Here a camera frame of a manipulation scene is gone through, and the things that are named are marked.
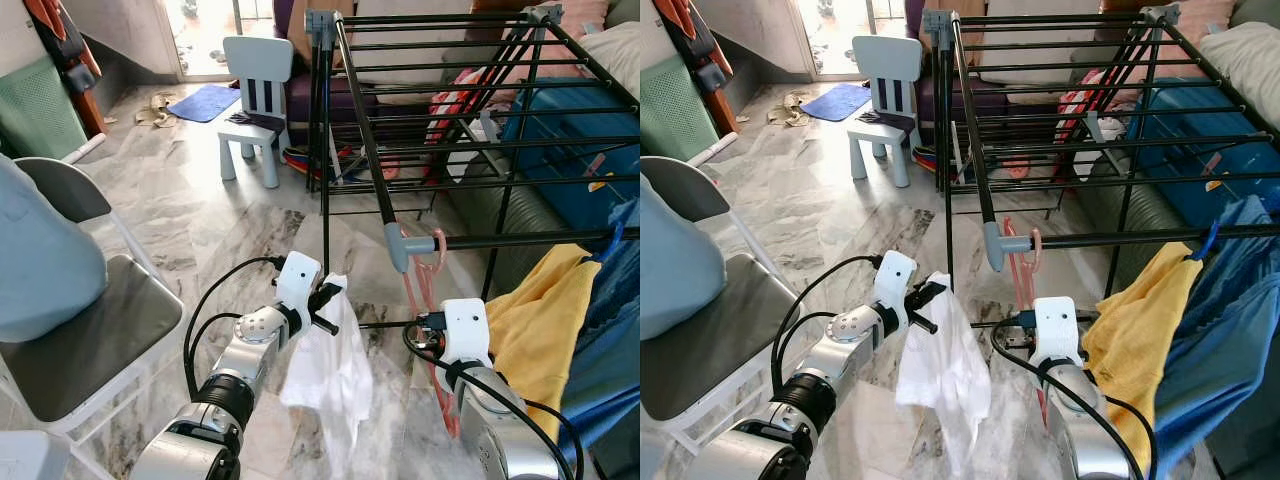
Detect white slatted child chair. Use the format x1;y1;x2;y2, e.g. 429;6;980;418
217;36;297;190
847;36;923;189

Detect blue garment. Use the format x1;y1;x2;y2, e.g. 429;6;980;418
1150;195;1280;451
552;198;641;463

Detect blue plastic hanger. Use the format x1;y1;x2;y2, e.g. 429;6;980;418
1188;220;1223;263
583;220;628;265

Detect white garment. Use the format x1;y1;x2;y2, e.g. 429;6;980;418
279;273;377;479
895;272;993;479

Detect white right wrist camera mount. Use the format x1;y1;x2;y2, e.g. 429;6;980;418
440;297;494;369
1030;296;1081;369

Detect blue suitcase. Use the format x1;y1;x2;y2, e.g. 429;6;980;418
1130;78;1280;226
498;78;641;236

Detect grey-green sofa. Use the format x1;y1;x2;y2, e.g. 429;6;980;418
1070;150;1280;480
440;150;641;480

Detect orange black folded stroller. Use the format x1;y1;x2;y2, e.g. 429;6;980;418
25;0;108;141
672;0;746;136

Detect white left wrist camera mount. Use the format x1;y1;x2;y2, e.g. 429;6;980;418
272;251;324;319
872;250;919;319

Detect black metal drying rack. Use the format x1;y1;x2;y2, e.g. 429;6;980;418
303;5;641;331
920;5;1280;331

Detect red striped bag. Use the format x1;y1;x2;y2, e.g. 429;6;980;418
427;66;503;151
1055;66;1126;151

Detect beige pillow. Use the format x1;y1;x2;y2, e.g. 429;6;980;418
1198;20;1280;121
582;20;641;98

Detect pink pillow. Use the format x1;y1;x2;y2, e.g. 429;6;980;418
1165;0;1246;41
558;0;613;41

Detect yellow garment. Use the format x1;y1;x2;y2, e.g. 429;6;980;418
1082;242;1201;471
484;243;601;443

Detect beige sandals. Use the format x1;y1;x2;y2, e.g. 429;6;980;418
134;92;183;129
768;92;816;128

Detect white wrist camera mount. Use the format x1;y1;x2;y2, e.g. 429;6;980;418
1030;296;1081;369
440;297;494;369
272;251;324;319
872;250;919;319

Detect grey folding chair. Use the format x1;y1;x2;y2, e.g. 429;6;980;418
640;156;813;456
0;156;187;471

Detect blue floor mat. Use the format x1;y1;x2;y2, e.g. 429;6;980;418
800;82;873;123
167;83;242;125

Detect pink plastic hanger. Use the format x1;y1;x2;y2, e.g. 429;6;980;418
1003;218;1051;431
400;228;463;441

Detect dark purple bench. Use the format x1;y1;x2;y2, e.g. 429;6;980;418
285;68;381;126
915;68;1001;126

